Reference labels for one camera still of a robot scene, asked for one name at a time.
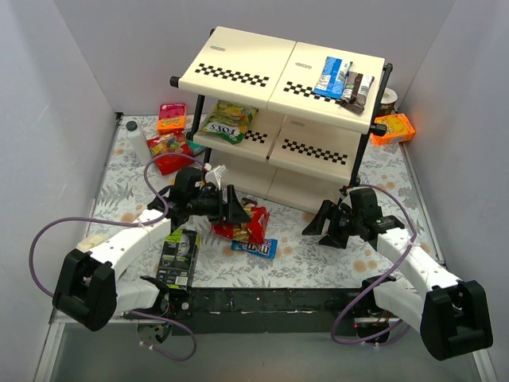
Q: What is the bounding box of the red gummy candy bag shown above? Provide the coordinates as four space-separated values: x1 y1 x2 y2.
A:
147 131 193 176

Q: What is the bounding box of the green Fox's candy bag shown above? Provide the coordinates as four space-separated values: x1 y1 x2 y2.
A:
200 100 258 145

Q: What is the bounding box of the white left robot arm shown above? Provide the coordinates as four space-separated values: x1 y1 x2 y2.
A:
52 165 251 331

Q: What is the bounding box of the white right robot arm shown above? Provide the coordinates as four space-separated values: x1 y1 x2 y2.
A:
302 185 493 361

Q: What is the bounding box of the pink orange candy box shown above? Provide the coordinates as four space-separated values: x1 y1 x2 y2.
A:
157 103 187 135

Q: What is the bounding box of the orange candy box right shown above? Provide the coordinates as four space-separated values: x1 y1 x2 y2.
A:
371 113 415 146

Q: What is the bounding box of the cream three-tier shelf rack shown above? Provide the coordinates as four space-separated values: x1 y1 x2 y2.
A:
169 26 393 213

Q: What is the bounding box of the paper cup behind shelf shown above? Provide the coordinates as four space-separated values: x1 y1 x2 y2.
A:
378 87 398 117

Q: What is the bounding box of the brown chocolate bar on shelf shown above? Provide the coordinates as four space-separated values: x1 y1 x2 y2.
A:
340 71 375 115

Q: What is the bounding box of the blue snack bag on shelf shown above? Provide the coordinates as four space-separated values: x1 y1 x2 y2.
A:
313 57 353 99

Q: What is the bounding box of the teal tissue packet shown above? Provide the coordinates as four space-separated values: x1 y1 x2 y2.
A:
187 140 206 156

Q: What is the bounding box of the blue m&m bag lower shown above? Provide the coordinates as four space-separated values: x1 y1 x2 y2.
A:
231 239 278 259

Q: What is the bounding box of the black green product box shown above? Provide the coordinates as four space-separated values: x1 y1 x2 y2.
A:
156 229 200 291

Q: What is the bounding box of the white bottle black cap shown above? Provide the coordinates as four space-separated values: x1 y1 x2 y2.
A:
126 120 152 165

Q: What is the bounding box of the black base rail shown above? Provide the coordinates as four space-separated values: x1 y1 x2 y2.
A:
134 286 398 345

